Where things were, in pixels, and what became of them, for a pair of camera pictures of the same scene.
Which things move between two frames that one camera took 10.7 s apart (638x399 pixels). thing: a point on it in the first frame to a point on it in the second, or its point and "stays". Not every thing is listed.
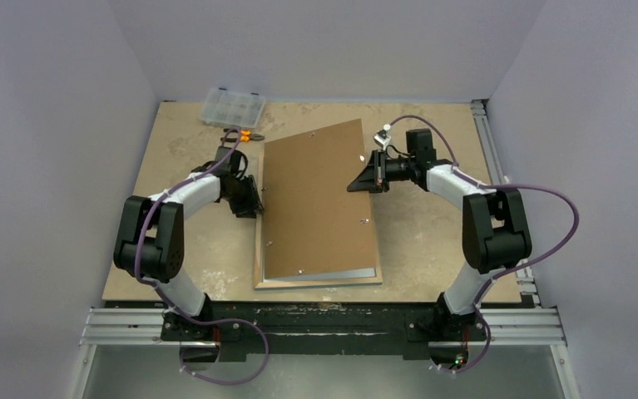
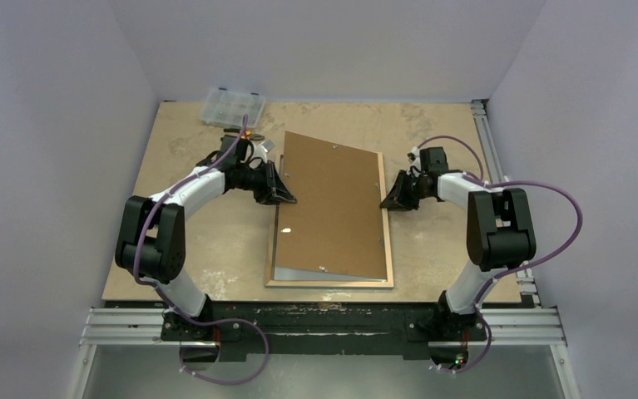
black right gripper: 378,170 to 408,188
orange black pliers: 245,135 stays
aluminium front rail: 495,327 stays
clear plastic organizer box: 230,107 stays
